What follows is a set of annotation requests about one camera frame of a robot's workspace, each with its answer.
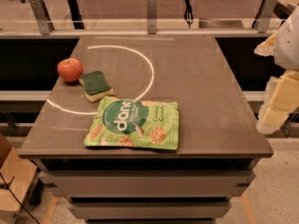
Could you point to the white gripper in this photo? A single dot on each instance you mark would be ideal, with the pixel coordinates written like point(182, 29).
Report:
point(289, 44)

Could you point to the red apple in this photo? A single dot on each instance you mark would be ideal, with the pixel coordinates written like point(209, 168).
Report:
point(70, 69)

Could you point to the green rice chips bag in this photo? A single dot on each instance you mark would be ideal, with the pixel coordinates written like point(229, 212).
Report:
point(128, 123)

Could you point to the green and yellow sponge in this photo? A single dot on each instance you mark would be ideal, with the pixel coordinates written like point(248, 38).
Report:
point(95, 86)

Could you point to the grey drawer cabinet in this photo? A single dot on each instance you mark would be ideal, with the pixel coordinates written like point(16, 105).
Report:
point(145, 191)

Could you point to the black table leg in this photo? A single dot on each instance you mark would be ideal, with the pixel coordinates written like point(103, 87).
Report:
point(75, 14)

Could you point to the cardboard box on floor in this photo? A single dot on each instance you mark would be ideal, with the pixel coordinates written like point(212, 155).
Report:
point(16, 177)

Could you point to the right metal railing bracket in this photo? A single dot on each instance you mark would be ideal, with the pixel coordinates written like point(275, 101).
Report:
point(265, 15)

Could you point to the metal railing bracket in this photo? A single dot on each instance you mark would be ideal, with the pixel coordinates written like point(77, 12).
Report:
point(152, 16)
point(265, 15)
point(42, 16)

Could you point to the middle metal railing bracket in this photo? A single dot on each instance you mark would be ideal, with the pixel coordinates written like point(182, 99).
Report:
point(152, 16)

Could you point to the left metal railing bracket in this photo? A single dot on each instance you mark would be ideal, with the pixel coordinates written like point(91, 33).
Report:
point(42, 16)

